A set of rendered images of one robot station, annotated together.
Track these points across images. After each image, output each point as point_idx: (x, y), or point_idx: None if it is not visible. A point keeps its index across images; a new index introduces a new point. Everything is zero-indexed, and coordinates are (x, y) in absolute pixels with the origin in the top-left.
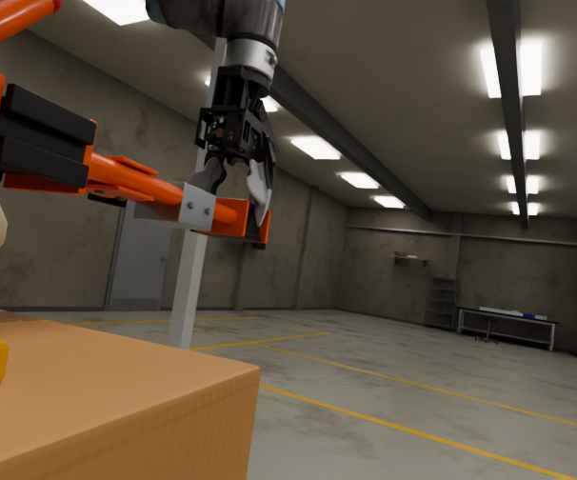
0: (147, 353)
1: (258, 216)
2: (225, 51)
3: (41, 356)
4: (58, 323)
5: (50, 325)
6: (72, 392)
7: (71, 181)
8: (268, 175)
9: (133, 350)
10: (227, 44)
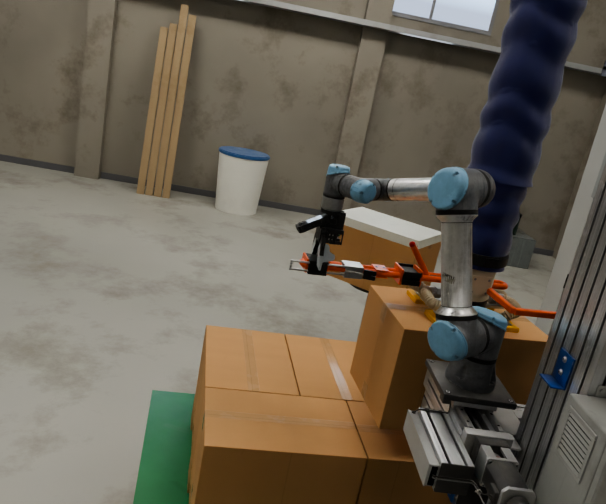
0: (383, 291)
1: None
2: (342, 203)
3: (398, 295)
4: (385, 301)
5: (387, 301)
6: (401, 290)
7: None
8: None
9: (384, 292)
10: (343, 200)
